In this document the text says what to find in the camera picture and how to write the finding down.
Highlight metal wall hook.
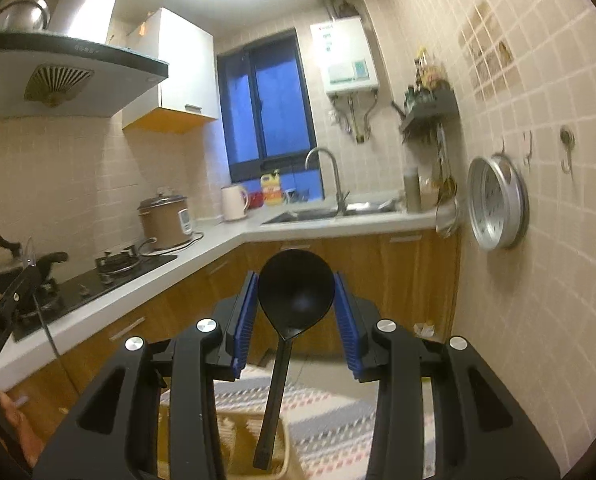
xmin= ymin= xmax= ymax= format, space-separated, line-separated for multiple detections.
xmin=559 ymin=126 xmax=575 ymax=173

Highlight row of condiment bottles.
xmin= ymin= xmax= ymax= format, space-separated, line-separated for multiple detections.
xmin=405 ymin=47 xmax=451 ymax=106

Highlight black gas stove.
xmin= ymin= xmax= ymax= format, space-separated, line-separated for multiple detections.
xmin=13 ymin=250 xmax=179 ymax=343

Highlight dark framed window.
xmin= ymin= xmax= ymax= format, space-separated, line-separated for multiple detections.
xmin=217 ymin=30 xmax=325 ymax=201

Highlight grey range hood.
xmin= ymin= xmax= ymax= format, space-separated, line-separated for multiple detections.
xmin=0 ymin=0 xmax=170 ymax=123

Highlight striped woven mat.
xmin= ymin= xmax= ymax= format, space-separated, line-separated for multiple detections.
xmin=160 ymin=365 xmax=436 ymax=480

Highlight hanging round metal strainer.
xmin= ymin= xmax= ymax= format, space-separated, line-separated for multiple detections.
xmin=435 ymin=195 xmax=462 ymax=240

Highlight white water heater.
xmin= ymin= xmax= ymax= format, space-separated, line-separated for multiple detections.
xmin=310 ymin=16 xmax=380 ymax=96

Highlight round metal steamer tray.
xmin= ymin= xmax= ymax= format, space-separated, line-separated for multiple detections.
xmin=466 ymin=156 xmax=530 ymax=252

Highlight white wall cabinet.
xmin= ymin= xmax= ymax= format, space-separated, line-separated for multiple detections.
xmin=122 ymin=7 xmax=220 ymax=135

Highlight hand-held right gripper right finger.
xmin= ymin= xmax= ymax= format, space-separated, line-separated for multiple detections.
xmin=333 ymin=271 xmax=561 ymax=480

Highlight grey wall spice rack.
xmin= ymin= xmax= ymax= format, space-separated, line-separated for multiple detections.
xmin=399 ymin=85 xmax=460 ymax=147

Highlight steel sink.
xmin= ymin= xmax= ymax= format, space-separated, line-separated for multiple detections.
xmin=260 ymin=202 xmax=399 ymax=226

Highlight person's left hand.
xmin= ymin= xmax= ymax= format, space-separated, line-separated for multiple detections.
xmin=0 ymin=389 xmax=45 ymax=467

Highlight white electric kettle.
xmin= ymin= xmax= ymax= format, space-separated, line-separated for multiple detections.
xmin=221 ymin=185 xmax=250 ymax=222

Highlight black plastic ladle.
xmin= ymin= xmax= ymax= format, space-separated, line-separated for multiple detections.
xmin=252 ymin=249 xmax=337 ymax=472

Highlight brown rice cooker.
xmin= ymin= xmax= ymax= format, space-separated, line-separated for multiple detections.
xmin=138 ymin=192 xmax=195 ymax=251

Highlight yellow detergent bottle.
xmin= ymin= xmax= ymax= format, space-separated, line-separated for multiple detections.
xmin=260 ymin=170 xmax=284 ymax=207

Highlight beige plastic utensil basket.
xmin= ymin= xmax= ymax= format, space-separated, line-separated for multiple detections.
xmin=158 ymin=400 xmax=301 ymax=480

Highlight hanging metal ladles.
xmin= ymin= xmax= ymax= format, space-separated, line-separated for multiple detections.
xmin=432 ymin=127 xmax=458 ymax=206

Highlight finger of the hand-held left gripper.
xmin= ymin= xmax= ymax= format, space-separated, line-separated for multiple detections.
xmin=5 ymin=265 xmax=43 ymax=313

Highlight steel kitchen faucet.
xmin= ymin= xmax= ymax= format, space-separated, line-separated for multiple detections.
xmin=305 ymin=147 xmax=351 ymax=216

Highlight wooden base cabinets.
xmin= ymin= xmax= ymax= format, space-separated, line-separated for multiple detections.
xmin=0 ymin=230 xmax=461 ymax=441

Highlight black wok with lid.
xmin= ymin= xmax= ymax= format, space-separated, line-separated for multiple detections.
xmin=0 ymin=234 xmax=69 ymax=293

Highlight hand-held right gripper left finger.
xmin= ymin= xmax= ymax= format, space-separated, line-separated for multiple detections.
xmin=33 ymin=270 xmax=259 ymax=480

